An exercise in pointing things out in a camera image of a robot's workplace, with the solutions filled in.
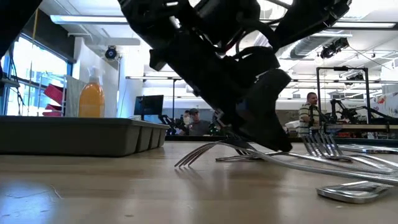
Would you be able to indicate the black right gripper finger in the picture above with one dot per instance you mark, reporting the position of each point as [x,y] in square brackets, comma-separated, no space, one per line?
[298,21]

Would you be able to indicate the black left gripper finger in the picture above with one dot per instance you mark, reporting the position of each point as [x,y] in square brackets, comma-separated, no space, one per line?
[236,133]
[264,118]

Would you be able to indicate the grey plastic cutlery tray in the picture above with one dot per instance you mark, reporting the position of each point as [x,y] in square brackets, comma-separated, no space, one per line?
[77,137]

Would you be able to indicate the black distant robot arm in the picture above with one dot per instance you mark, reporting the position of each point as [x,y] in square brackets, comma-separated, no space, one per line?
[345,112]
[169,123]
[379,116]

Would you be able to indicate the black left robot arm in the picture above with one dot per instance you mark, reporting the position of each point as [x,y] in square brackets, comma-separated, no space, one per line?
[146,15]

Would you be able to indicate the person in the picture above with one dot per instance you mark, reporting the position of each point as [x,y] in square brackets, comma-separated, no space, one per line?
[308,115]
[199,126]
[186,119]

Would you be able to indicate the black ceiling spotlight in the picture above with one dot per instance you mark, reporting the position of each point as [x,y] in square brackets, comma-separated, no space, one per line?
[334,48]

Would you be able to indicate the black computer monitor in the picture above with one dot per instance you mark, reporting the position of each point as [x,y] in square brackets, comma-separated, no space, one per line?
[148,105]

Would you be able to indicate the wooden distant table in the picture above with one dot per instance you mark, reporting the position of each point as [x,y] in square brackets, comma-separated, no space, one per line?
[357,127]

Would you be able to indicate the orange liquid spray bottle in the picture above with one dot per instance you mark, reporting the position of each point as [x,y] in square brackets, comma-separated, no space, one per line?
[91,99]

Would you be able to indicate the small red storage bin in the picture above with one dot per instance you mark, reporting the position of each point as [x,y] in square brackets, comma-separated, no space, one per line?
[51,112]
[54,93]

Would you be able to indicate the silver ventilation duct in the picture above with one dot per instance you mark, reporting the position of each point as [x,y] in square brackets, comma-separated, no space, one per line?
[311,46]

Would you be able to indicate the wide black rig frame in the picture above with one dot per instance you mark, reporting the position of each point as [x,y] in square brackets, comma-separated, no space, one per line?
[155,77]

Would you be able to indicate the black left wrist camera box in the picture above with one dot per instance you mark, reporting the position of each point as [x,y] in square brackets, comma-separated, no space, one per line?
[258,63]

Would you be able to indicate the tall black rig frame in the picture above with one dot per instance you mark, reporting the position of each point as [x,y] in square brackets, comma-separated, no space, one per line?
[342,68]

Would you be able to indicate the black hanging camera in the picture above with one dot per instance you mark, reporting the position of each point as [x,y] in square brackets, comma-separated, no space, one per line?
[111,53]

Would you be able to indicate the colourful wall poster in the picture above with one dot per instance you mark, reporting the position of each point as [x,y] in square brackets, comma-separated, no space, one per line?
[388,104]

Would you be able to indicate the black aluminium table frame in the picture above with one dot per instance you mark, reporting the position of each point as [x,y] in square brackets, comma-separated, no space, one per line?
[373,140]

